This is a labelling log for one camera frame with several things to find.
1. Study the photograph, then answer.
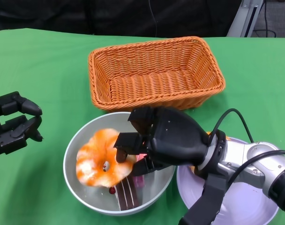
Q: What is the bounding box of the black backdrop curtain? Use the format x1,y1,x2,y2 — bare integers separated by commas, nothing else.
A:
0,0,243,38

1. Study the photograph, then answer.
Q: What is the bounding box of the lavender plate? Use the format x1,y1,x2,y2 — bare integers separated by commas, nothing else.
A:
176,137,280,225

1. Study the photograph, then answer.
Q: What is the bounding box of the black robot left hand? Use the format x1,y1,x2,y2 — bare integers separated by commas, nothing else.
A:
0,91,44,160

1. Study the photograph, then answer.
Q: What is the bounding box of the round orange bread bun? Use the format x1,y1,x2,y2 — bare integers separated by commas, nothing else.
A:
188,131,213,173

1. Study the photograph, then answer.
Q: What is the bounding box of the small pink cake slice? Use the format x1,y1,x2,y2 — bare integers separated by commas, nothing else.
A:
133,175,145,188

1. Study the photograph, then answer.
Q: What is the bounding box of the grey metal frame leg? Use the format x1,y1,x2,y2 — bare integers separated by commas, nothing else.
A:
226,0,266,38

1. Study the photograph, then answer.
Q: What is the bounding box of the twisted orange ring bread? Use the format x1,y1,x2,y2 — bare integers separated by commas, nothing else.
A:
76,128,137,188

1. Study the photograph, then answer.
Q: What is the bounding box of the chocolate layered cake slice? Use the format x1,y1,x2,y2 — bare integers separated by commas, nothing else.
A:
109,175,138,211

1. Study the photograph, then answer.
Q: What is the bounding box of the grey ceramic bowl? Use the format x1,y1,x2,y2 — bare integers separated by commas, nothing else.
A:
63,112,176,216

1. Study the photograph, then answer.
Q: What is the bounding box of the black floor cable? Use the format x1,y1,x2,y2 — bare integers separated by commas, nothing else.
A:
253,0,278,38

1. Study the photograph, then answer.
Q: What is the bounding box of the orange wicker basket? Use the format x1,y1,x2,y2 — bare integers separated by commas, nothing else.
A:
88,36,226,115

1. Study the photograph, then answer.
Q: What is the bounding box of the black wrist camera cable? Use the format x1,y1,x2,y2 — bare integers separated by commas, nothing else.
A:
212,108,285,188

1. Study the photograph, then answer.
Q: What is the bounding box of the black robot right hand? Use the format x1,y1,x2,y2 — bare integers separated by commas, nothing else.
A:
113,106,212,176

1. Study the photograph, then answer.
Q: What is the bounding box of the green tablecloth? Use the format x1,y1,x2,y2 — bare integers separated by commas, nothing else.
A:
0,28,285,225

